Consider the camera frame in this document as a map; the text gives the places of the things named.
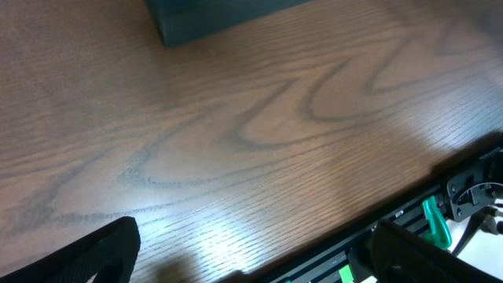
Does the dark green box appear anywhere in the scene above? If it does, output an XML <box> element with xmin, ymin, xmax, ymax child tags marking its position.
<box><xmin>145</xmin><ymin>0</ymin><xmax>307</xmax><ymax>47</ymax></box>

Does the black mounting rail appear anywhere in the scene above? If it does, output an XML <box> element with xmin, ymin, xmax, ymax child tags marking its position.
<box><xmin>225</xmin><ymin>132</ymin><xmax>502</xmax><ymax>283</ymax></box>

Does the green rail clamp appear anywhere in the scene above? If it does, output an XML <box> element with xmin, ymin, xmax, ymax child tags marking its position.
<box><xmin>339</xmin><ymin>264</ymin><xmax>354</xmax><ymax>283</ymax></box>
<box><xmin>421</xmin><ymin>196</ymin><xmax>452</xmax><ymax>250</ymax></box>

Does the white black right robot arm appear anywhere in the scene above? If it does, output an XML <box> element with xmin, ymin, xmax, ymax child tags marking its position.
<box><xmin>445</xmin><ymin>152</ymin><xmax>502</xmax><ymax>222</ymax></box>

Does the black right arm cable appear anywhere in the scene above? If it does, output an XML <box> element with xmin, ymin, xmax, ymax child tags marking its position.
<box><xmin>450</xmin><ymin>204</ymin><xmax>503</xmax><ymax>257</ymax></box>

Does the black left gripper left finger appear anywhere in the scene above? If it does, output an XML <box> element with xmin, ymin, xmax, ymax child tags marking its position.
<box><xmin>1</xmin><ymin>216</ymin><xmax>141</xmax><ymax>283</ymax></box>

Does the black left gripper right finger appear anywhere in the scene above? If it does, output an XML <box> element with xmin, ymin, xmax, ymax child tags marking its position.
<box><xmin>370</xmin><ymin>219</ymin><xmax>502</xmax><ymax>283</ymax></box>

